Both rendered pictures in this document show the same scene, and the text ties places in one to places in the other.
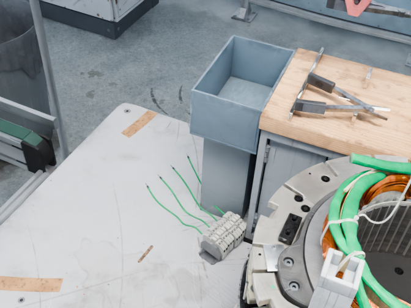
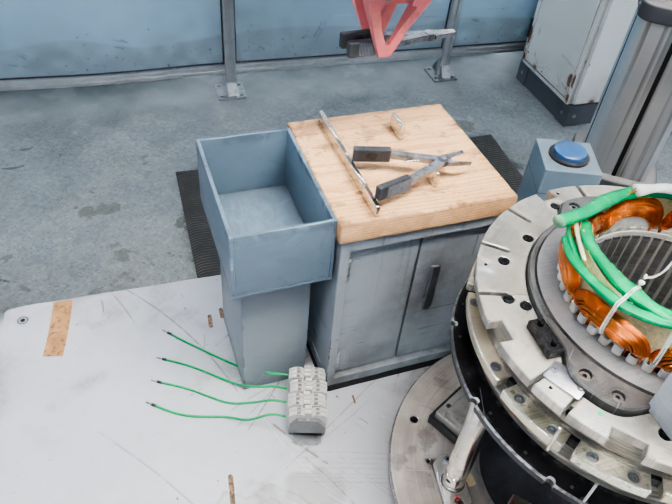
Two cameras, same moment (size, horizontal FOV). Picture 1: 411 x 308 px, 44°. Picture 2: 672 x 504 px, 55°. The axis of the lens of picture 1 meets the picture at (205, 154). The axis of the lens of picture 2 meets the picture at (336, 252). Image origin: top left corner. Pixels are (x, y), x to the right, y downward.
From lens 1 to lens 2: 33 cm
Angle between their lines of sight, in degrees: 32
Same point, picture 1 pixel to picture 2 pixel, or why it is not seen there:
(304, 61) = (312, 136)
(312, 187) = (505, 277)
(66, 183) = (26, 479)
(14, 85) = not seen: outside the picture
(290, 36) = (63, 118)
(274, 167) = (357, 282)
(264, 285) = (592, 417)
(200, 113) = (246, 265)
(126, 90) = not seen: outside the picture
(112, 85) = not seen: outside the picture
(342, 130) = (434, 198)
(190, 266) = (296, 464)
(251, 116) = (322, 234)
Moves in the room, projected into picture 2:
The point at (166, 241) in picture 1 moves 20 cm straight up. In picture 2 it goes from (242, 456) to (237, 351)
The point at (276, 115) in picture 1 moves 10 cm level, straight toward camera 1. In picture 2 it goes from (356, 217) to (415, 283)
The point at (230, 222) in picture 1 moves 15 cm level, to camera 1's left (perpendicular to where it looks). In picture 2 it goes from (307, 379) to (200, 447)
